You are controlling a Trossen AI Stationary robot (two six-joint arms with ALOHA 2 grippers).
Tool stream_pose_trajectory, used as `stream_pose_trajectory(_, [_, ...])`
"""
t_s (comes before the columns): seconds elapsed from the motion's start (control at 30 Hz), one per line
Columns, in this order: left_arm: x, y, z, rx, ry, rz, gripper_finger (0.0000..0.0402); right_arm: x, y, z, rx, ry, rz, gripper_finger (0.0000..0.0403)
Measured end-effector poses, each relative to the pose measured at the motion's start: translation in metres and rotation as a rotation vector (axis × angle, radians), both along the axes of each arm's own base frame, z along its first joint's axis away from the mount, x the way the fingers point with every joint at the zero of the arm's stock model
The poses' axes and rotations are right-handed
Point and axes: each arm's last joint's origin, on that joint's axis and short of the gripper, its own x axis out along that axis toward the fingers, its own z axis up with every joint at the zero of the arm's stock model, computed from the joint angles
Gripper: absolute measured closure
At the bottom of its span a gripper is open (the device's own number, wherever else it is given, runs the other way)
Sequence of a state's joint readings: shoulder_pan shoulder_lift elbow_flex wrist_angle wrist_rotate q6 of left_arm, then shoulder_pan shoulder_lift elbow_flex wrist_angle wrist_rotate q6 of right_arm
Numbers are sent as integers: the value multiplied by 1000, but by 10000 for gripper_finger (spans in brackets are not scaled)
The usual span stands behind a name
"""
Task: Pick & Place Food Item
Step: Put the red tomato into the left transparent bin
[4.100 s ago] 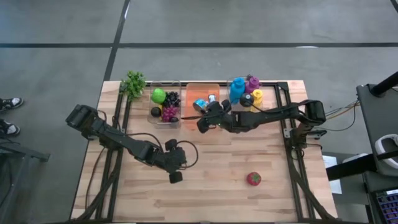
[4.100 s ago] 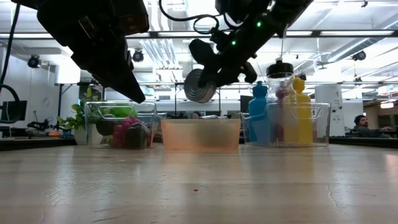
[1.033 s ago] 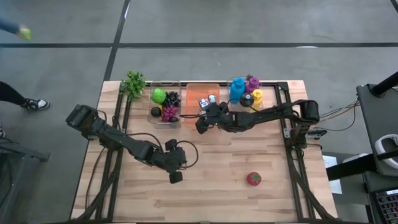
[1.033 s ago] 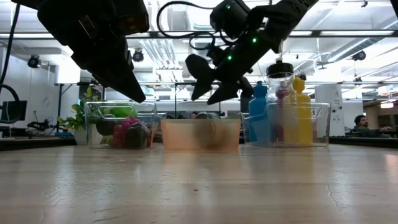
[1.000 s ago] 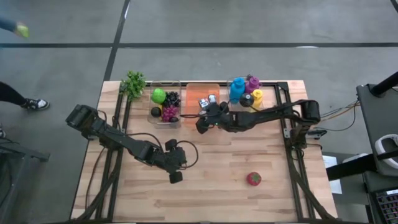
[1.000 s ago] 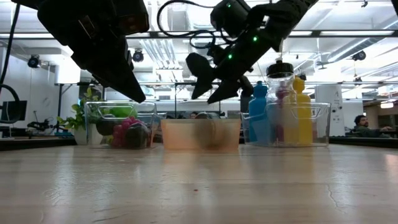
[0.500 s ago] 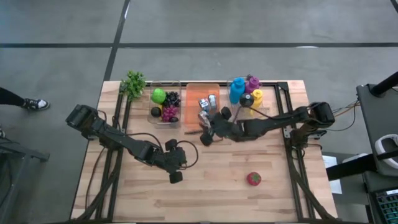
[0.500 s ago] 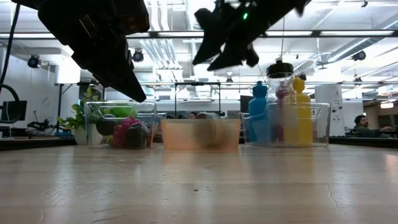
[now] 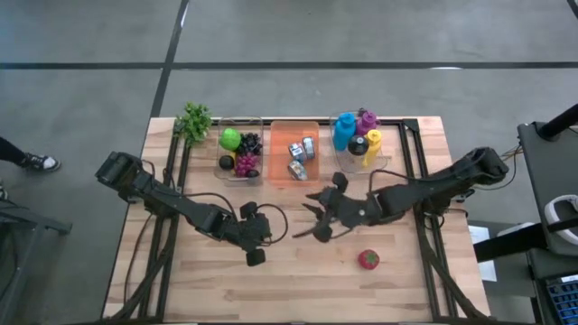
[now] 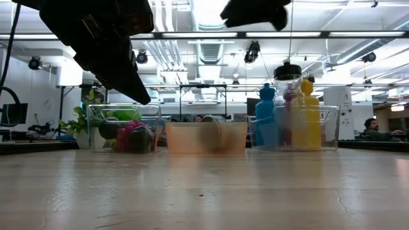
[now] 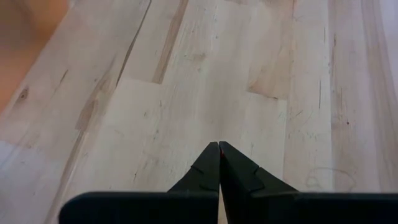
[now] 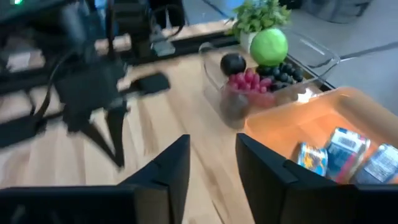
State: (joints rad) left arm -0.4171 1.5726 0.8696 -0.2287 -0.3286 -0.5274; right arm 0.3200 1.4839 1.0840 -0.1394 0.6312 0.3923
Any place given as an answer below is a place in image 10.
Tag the tin can blue label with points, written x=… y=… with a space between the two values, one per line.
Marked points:
x=212 y=135
x=212 y=119

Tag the purple plastic bottle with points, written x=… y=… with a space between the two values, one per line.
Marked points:
x=289 y=96

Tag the clear plastic bin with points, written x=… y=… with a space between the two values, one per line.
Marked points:
x=150 y=111
x=329 y=127

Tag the green artificial plant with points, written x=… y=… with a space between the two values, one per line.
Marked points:
x=81 y=123

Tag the yellow plastic bottle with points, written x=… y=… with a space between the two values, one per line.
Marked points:
x=311 y=111

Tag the red grape bunch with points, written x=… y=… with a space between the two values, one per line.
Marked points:
x=126 y=131

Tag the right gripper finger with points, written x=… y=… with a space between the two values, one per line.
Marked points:
x=249 y=12

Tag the white pillar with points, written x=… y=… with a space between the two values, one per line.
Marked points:
x=338 y=105

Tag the green apple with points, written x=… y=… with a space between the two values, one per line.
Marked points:
x=126 y=115

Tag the black ceiling spotlight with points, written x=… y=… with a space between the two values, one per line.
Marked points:
x=35 y=63
x=142 y=57
x=369 y=57

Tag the black monitor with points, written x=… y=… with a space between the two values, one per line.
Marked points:
x=9 y=115
x=252 y=107

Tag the black background rack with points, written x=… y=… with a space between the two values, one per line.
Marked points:
x=203 y=86

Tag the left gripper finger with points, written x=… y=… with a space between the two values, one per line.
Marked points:
x=112 y=70

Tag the orange plastic bin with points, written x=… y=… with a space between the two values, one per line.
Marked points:
x=179 y=137

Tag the blue plastic bottle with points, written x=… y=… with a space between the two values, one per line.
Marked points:
x=264 y=108

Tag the black round knob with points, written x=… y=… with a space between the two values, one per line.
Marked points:
x=287 y=72

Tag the person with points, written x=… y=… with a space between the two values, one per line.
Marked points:
x=198 y=119
x=372 y=127

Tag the black ceiling camera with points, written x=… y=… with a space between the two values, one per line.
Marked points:
x=252 y=52

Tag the black aluminium frame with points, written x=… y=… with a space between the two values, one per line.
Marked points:
x=351 y=34

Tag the black desk clutter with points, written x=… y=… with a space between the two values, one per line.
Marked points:
x=41 y=128

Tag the silver ventilation duct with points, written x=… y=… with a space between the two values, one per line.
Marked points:
x=209 y=51

